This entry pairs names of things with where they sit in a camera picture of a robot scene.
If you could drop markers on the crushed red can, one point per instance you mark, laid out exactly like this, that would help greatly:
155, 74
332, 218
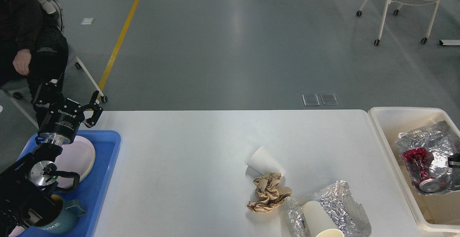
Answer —
418, 162

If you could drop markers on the pink ribbed cup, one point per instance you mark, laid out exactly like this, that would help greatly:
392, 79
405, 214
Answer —
16, 231

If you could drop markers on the person's bare hand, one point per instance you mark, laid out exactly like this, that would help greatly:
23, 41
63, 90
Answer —
21, 62

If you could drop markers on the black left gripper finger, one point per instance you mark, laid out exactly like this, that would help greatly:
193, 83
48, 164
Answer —
47, 94
93, 106

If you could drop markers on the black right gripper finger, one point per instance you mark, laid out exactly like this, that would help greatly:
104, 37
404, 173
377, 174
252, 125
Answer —
453, 161

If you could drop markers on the white paper cup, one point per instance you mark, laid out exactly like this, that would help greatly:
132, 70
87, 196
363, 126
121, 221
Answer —
318, 221
264, 162

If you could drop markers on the brown paper ball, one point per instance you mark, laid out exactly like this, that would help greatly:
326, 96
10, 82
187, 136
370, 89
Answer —
268, 192

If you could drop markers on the teal green mug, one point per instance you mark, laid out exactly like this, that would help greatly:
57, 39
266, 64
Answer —
63, 217

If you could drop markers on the person in dark clothes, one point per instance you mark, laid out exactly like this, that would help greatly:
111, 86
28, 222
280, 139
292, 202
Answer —
24, 24

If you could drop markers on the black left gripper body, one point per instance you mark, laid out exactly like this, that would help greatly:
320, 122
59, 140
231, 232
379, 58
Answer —
62, 122

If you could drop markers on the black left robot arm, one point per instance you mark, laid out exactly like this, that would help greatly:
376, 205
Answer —
28, 184

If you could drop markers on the foil sheet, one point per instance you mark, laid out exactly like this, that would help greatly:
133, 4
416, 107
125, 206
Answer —
338, 202

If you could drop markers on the pink plate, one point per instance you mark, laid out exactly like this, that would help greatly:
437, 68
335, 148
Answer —
69, 159

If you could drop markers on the blue plastic tray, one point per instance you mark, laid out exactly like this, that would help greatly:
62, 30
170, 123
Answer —
92, 189

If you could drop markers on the white paper cup upright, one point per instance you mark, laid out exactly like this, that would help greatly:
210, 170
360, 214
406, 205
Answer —
318, 221

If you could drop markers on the white plastic bin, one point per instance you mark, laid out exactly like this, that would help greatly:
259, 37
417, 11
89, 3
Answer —
388, 123

